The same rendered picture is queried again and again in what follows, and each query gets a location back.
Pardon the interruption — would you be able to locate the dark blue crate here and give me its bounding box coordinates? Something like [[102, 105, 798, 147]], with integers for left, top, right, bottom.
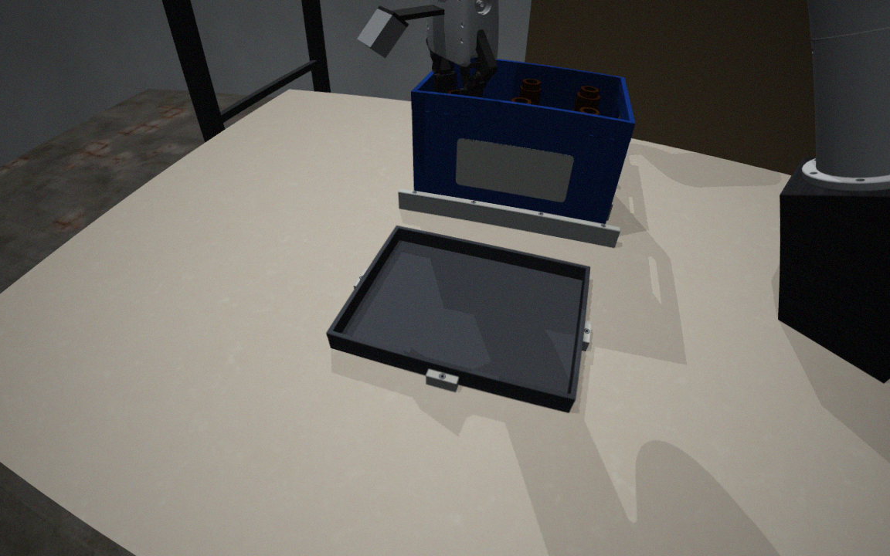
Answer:
[[411, 59, 630, 224]]

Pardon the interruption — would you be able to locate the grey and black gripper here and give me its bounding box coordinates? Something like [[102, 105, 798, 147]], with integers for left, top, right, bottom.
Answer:
[[426, 0, 499, 98]]

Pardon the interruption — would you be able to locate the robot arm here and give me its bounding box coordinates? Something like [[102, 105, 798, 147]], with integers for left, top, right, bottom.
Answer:
[[357, 0, 890, 192]]

